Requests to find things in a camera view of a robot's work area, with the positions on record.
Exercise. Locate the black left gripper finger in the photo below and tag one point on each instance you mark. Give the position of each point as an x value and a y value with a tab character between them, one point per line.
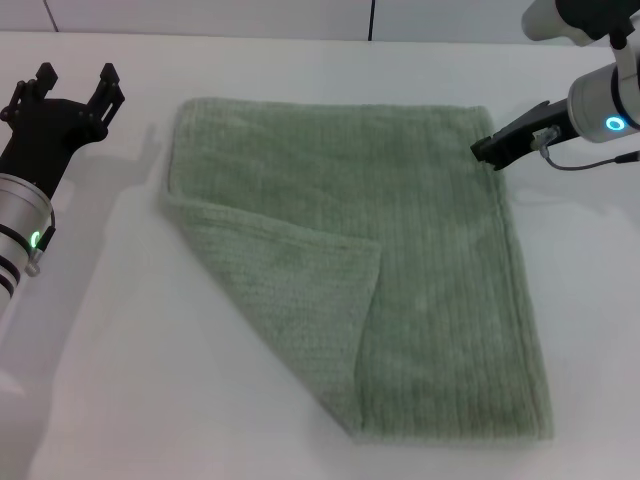
35	90
109	97

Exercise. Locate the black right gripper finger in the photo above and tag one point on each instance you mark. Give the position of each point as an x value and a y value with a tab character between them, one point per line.
485	147
496	162

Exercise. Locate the green ribbed towel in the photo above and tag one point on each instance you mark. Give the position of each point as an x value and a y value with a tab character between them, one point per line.
400	250

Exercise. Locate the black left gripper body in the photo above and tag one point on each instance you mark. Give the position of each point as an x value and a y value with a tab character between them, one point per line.
50	130

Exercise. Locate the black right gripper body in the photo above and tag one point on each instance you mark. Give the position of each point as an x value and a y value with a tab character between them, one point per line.
530	131

